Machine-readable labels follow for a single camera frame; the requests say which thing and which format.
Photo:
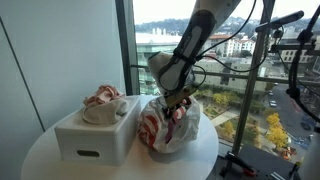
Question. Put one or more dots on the black tripod stand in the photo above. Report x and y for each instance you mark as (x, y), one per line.
(295, 76)

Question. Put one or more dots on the white cloth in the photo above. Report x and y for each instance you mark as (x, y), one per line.
(105, 113)

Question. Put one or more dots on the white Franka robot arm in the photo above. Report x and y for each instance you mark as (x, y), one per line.
(190, 43)

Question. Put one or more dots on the black camera on boom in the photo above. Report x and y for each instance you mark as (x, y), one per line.
(280, 20)

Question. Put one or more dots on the magenta cloth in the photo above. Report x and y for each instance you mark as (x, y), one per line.
(170, 130)

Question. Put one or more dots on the white storage box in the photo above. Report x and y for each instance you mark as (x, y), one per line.
(100, 140)

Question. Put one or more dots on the light pink cloth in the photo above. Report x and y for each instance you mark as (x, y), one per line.
(103, 95)

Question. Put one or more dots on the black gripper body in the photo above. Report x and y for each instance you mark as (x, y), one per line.
(178, 107)

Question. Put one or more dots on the horizontal window rail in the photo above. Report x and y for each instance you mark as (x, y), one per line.
(233, 76)

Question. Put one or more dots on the white red-striped plastic carrier bag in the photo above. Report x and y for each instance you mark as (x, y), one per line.
(186, 130)

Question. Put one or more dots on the dark window frame post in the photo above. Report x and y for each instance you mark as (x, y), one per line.
(128, 50)

